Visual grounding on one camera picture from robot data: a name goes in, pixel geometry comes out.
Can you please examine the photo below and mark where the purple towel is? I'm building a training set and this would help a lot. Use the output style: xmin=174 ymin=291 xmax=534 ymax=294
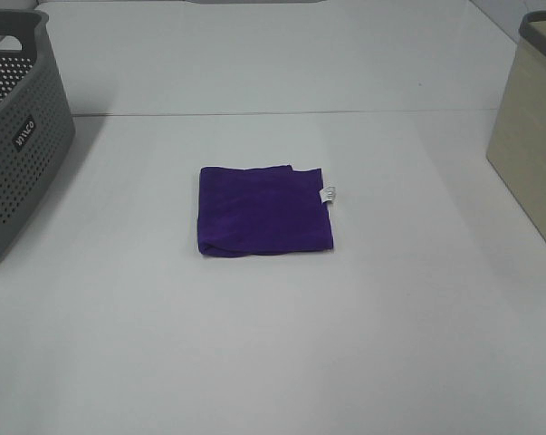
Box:
xmin=196 ymin=165 xmax=334 ymax=258

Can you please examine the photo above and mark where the grey perforated plastic basket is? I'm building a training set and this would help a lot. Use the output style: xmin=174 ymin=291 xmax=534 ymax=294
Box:
xmin=0 ymin=9 xmax=75 ymax=261

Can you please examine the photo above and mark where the beige storage box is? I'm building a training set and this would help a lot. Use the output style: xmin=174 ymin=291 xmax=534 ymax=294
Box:
xmin=486 ymin=10 xmax=546 ymax=242

